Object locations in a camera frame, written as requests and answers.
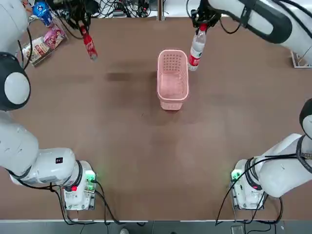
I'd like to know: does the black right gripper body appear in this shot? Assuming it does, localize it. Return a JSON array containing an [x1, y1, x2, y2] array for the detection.
[[191, 0, 221, 24]]

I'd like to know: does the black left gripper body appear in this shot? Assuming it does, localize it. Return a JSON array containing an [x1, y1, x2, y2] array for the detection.
[[72, 0, 93, 22]]

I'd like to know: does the red cola bottle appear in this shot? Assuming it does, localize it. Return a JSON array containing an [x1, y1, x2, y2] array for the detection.
[[79, 24, 99, 62]]

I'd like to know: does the clear water bottle red label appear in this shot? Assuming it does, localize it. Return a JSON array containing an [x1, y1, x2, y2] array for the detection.
[[187, 24, 208, 72]]

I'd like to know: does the pink snack packet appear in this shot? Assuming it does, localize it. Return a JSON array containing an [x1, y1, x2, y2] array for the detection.
[[43, 25, 65, 51]]

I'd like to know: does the blue snack cup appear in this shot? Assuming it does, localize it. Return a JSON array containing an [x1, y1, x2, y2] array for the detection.
[[32, 1, 54, 27]]

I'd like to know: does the clear acrylic shelf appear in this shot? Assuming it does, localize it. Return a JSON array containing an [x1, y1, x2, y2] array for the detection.
[[20, 14, 68, 68]]

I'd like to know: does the pink plastic basket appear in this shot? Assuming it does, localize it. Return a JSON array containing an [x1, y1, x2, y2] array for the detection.
[[156, 49, 191, 111]]

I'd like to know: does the small clear acrylic stand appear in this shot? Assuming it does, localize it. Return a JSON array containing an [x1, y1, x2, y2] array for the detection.
[[291, 47, 312, 69]]

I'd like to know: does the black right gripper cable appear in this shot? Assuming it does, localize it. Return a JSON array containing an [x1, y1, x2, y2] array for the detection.
[[218, 16, 242, 35]]

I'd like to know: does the aluminium frame post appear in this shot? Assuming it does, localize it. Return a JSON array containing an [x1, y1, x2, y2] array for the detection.
[[157, 0, 165, 21]]

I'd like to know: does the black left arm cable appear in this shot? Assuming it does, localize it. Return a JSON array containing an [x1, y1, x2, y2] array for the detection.
[[17, 26, 34, 72]]

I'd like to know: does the black left base cable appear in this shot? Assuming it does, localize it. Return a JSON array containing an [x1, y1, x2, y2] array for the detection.
[[50, 179, 124, 225]]

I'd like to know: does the black base cable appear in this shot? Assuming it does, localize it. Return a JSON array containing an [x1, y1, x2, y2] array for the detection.
[[215, 156, 284, 226], [50, 179, 124, 225]]

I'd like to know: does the black right base cable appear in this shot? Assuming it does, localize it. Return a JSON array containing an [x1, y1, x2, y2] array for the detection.
[[215, 156, 284, 226]]

